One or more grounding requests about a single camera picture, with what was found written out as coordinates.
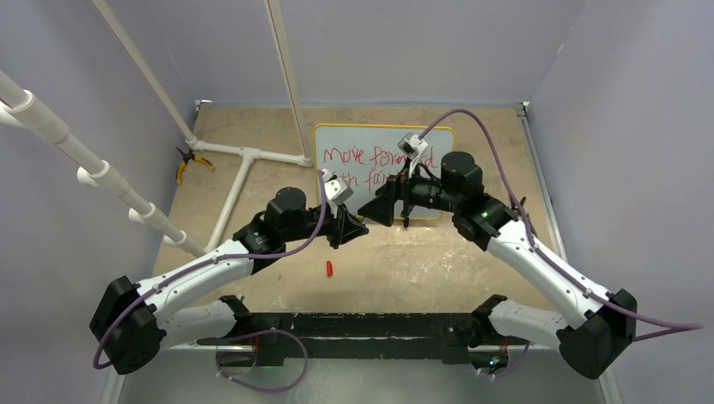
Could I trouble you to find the black handled pliers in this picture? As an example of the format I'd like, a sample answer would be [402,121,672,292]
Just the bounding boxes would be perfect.
[519,195,538,237]

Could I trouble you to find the yellow framed whiteboard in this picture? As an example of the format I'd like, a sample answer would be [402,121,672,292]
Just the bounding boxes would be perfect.
[313,124,456,221]

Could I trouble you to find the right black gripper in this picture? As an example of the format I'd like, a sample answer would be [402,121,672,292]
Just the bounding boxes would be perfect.
[359,156,461,226]

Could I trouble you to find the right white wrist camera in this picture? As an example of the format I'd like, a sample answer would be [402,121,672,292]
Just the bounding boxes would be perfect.
[397,133,428,178]

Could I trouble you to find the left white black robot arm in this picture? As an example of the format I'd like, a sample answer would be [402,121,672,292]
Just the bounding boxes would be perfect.
[89,178,369,375]

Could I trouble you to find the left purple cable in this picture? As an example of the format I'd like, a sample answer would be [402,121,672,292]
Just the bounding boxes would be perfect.
[92,169,330,371]

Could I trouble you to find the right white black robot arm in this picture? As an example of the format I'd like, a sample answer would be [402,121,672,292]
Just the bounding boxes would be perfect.
[358,151,637,380]

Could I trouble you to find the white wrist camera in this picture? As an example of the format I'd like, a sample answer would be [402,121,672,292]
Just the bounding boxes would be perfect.
[322,169,354,218]
[397,133,428,178]

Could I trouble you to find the yellow handled pliers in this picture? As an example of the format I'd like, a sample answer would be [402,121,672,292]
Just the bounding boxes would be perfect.
[175,147,215,185]

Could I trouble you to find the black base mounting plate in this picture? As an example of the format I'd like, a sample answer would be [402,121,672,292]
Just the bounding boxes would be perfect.
[204,312,504,366]

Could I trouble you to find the aluminium extrusion rail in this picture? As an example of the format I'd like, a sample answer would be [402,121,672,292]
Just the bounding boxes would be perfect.
[513,102,624,404]

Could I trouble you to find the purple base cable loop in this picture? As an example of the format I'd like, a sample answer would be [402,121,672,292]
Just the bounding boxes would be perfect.
[215,328,310,394]

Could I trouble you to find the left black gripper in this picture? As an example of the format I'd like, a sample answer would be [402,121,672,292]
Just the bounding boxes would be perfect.
[283,199,368,249]

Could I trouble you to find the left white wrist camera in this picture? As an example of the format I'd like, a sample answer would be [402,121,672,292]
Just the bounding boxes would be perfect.
[322,169,354,218]

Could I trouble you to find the white PVC pipe frame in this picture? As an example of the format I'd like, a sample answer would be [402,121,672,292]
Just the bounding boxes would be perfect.
[0,0,317,260]

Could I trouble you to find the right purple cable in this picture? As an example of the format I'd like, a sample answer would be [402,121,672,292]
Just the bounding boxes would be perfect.
[418,109,704,343]

